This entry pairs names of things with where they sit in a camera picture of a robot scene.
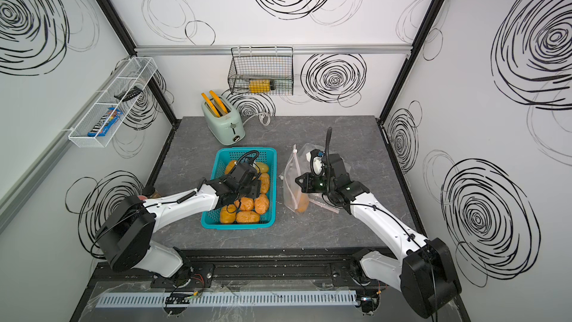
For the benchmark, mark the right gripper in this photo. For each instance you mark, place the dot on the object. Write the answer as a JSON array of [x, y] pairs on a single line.
[[307, 185]]

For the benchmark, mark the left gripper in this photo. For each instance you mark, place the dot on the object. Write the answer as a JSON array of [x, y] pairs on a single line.
[[256, 190]]

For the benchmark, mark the large potato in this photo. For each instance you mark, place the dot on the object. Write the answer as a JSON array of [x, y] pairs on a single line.
[[302, 203]]

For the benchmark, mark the clear zipper bag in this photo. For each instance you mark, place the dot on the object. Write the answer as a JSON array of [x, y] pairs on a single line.
[[296, 165]]

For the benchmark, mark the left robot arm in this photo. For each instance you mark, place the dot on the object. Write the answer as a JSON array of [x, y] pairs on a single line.
[[126, 237]]

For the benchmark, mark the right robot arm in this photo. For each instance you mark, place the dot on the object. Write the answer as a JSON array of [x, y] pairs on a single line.
[[421, 269]]

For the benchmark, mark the potato right edge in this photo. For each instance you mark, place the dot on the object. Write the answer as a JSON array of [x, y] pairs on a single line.
[[265, 183]]

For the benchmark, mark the greenish potato top right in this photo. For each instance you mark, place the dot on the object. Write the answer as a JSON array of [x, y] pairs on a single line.
[[262, 167]]

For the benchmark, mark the reddish potato lower right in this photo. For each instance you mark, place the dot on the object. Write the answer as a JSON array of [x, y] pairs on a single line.
[[261, 204]]

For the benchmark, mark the reddish potato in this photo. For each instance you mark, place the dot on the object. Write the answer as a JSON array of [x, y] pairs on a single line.
[[261, 204], [245, 204]]

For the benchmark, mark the reddish potato lower middle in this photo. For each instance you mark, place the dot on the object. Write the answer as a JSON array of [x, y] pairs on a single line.
[[245, 204]]

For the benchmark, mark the potato top left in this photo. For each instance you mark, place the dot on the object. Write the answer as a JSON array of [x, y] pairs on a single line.
[[230, 166]]

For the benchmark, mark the potato bottom middle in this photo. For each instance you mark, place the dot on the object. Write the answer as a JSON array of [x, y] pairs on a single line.
[[247, 217]]

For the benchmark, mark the potato bottom left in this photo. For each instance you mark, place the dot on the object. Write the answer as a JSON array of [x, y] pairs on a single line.
[[228, 214]]

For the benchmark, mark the teal plastic basket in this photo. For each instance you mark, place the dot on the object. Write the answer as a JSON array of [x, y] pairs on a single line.
[[211, 219]]

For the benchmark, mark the mint green toaster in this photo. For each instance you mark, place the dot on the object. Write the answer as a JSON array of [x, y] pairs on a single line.
[[227, 129]]

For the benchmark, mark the left toast slice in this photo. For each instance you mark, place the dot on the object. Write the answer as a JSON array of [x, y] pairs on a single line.
[[210, 105]]

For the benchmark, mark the toast slice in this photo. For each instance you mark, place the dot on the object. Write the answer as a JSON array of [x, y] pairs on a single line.
[[220, 104], [210, 105]]

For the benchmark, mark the right toast slice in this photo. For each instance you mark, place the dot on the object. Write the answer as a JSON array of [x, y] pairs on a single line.
[[220, 104]]

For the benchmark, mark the yellow bottle in basket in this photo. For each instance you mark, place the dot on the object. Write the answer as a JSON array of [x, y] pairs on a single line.
[[260, 86]]

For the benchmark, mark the black remote control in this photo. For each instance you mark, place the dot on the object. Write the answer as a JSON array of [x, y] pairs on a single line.
[[128, 94]]

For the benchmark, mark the blue candy packet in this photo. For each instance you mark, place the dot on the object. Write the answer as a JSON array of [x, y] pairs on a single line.
[[110, 117]]

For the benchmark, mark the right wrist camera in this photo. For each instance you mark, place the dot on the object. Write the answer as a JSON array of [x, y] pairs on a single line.
[[315, 159]]

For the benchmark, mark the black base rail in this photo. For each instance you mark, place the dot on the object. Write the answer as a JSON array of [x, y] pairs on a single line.
[[336, 266]]

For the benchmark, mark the white slotted cable duct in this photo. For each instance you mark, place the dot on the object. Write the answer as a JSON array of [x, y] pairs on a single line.
[[225, 299]]

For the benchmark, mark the black wire wall basket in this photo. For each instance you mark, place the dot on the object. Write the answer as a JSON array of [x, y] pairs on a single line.
[[278, 68]]

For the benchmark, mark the aluminium wall rail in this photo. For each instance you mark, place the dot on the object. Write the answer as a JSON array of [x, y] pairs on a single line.
[[297, 49]]

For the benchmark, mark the white wire wall shelf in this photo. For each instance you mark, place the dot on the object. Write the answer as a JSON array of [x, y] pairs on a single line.
[[138, 114]]

